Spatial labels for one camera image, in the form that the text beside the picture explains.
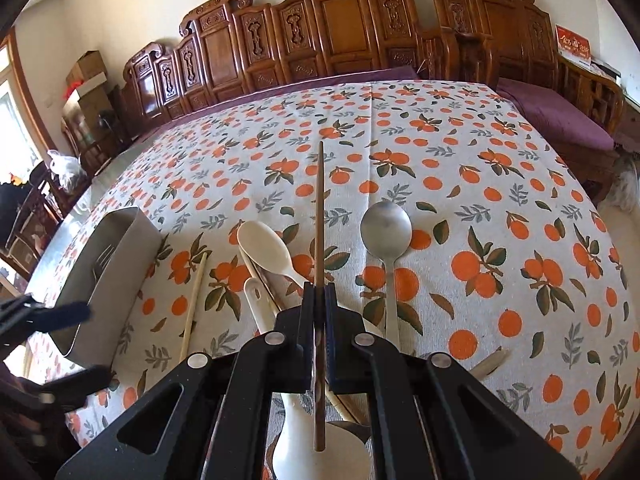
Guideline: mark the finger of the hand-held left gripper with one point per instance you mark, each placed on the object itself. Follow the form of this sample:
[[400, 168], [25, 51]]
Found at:
[[55, 316], [75, 384]]

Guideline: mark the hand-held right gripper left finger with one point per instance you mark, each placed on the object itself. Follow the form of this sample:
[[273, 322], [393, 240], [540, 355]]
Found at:
[[307, 330]]

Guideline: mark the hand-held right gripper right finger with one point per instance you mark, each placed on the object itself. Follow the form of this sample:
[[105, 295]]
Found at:
[[331, 330]]

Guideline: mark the grey metal container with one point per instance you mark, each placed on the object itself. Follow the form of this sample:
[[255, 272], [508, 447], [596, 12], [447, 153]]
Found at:
[[115, 300]]

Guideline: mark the brown wooden chopstick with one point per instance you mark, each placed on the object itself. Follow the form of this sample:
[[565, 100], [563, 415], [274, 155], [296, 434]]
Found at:
[[260, 285]]

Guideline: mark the metal fork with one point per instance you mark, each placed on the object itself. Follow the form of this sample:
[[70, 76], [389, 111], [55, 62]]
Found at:
[[102, 262]]

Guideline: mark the cream plastic spoon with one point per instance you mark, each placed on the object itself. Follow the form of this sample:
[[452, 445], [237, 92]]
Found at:
[[262, 247]]

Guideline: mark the large white plastic spoon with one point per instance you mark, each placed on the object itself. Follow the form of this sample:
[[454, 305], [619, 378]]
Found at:
[[300, 440]]

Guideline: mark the metal spoon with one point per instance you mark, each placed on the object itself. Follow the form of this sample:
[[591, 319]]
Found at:
[[386, 227]]

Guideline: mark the light wooden chopstick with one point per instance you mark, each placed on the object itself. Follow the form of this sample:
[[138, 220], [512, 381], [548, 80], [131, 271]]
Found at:
[[192, 305], [490, 362]]

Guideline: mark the dark brown chopstick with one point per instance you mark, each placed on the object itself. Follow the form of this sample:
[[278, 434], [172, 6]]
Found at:
[[320, 210]]

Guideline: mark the dark wooden chair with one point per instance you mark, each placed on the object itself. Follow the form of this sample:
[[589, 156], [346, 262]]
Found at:
[[27, 225]]

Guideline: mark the white plastic bag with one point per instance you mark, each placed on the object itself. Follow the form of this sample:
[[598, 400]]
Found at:
[[64, 167]]

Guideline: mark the wooden side shelf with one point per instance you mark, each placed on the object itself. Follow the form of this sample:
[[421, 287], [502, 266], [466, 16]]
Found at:
[[92, 145]]

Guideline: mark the orange fruit print tablecloth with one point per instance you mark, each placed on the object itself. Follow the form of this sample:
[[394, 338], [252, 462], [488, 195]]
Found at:
[[450, 160]]

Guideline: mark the cardboard box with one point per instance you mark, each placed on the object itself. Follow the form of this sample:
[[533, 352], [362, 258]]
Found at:
[[87, 105], [87, 67]]

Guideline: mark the long purple bench cushion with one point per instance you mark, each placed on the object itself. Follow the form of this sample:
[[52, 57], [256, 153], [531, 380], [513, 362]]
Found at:
[[280, 90]]

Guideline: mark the long carved wooden bench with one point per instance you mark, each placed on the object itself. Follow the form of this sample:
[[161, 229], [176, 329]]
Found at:
[[300, 35]]

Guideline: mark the wooden armchair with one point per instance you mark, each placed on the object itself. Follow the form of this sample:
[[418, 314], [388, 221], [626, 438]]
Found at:
[[450, 55]]

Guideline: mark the purple seat cushion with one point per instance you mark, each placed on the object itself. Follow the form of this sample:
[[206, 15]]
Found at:
[[555, 115]]

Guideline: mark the short carved wooden bench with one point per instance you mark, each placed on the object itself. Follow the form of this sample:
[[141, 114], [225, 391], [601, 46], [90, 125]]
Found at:
[[500, 25]]

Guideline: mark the red calendar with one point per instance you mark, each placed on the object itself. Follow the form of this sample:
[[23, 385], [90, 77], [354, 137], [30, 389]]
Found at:
[[573, 44]]

